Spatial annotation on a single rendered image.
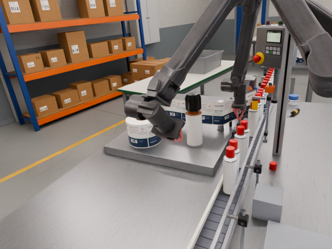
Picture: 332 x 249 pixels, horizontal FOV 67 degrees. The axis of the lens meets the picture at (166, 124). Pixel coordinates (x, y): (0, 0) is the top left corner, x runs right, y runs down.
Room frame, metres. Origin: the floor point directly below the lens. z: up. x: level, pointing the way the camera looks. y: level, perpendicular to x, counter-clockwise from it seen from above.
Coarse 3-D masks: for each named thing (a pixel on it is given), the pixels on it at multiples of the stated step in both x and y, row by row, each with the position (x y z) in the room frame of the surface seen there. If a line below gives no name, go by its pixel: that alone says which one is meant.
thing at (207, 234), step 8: (264, 120) 1.48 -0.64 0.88; (256, 136) 1.27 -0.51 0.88; (256, 144) 1.18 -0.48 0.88; (248, 160) 1.03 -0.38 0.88; (248, 168) 0.97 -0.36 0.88; (240, 184) 0.86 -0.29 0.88; (216, 200) 0.77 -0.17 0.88; (224, 200) 0.77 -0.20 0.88; (216, 208) 0.73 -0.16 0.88; (224, 208) 0.73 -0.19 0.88; (232, 208) 0.72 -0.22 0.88; (208, 216) 0.69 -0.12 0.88; (216, 216) 0.69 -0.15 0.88; (208, 224) 0.66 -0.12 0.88; (216, 224) 0.65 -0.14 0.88; (224, 224) 0.65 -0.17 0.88; (208, 232) 0.62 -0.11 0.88; (224, 232) 0.62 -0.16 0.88; (200, 240) 0.59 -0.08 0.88; (208, 240) 0.59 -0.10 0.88; (200, 248) 0.56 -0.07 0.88; (208, 248) 0.56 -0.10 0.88; (216, 248) 0.56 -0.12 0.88
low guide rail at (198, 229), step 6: (222, 174) 0.89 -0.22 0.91; (222, 180) 0.85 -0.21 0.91; (216, 192) 0.78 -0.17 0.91; (210, 204) 0.72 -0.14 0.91; (204, 216) 0.66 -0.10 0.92; (204, 222) 0.65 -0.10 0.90; (198, 228) 0.61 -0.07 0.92; (198, 234) 0.59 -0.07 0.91; (192, 240) 0.57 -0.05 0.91; (192, 246) 0.55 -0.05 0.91
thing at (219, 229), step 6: (258, 126) 1.23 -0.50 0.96; (252, 138) 1.10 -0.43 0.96; (252, 144) 1.04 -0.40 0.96; (246, 156) 0.94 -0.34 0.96; (246, 162) 0.90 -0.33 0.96; (240, 174) 0.82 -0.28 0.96; (240, 180) 0.79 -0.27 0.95; (234, 186) 0.75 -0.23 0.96; (234, 192) 0.71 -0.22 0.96; (228, 204) 0.66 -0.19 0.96; (228, 210) 0.63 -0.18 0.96; (222, 216) 0.61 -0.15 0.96; (222, 222) 0.58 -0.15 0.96; (222, 228) 0.57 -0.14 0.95; (216, 234) 0.54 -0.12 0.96; (216, 240) 0.52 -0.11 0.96; (210, 246) 0.50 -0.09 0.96
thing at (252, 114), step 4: (248, 112) 1.29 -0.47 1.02; (252, 112) 1.26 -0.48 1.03; (256, 112) 1.26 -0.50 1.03; (248, 116) 1.29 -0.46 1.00; (252, 116) 1.26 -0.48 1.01; (256, 116) 1.26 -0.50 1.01; (248, 120) 1.28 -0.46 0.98; (252, 120) 1.26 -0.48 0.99; (256, 120) 1.26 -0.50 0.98; (248, 124) 1.28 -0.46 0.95; (252, 124) 1.26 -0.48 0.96; (256, 124) 1.27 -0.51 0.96; (252, 128) 1.26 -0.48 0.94; (252, 132) 1.26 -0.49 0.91; (252, 136) 1.26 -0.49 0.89
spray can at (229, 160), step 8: (232, 152) 0.80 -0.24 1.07; (224, 160) 0.81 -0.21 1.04; (232, 160) 0.80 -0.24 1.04; (224, 168) 0.81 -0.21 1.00; (232, 168) 0.79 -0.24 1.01; (224, 176) 0.81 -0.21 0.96; (232, 176) 0.79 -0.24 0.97; (224, 184) 0.81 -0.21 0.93; (232, 184) 0.79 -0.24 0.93; (224, 192) 0.81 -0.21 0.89
